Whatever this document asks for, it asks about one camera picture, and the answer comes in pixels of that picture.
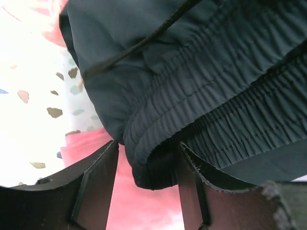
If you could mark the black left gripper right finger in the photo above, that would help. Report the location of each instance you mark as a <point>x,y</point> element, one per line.
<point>213,200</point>

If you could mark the pink patterned shorts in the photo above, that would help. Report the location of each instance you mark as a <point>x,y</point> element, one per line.
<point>40,15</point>

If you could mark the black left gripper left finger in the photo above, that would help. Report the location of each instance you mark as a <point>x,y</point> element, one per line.
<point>75,198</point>

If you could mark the plain pink folded shorts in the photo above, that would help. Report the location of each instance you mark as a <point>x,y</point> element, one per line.
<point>131,208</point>

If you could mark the dark navy shorts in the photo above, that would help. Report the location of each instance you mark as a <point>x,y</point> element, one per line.
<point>228,79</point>

